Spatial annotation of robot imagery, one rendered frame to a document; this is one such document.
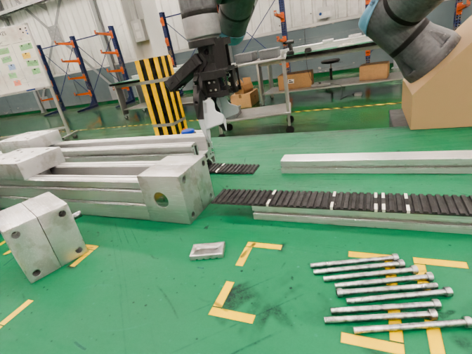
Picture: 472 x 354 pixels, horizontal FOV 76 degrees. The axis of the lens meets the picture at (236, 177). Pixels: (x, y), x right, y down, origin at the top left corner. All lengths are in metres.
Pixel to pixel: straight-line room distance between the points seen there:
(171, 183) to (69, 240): 0.19
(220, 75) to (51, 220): 0.40
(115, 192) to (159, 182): 0.11
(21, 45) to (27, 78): 0.51
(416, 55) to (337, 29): 7.19
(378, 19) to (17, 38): 5.88
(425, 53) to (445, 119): 0.17
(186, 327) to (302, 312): 0.13
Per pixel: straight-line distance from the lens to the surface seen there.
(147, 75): 3.99
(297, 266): 0.42
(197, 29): 0.66
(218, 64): 0.67
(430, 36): 0.97
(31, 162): 0.83
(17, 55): 6.39
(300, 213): 0.50
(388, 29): 0.95
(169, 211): 0.56
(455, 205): 0.50
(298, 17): 8.24
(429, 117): 0.92
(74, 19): 11.83
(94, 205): 0.69
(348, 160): 0.65
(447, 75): 0.90
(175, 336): 0.38
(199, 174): 0.57
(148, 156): 0.80
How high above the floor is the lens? 1.05
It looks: 23 degrees down
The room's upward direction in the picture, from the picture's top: 11 degrees counter-clockwise
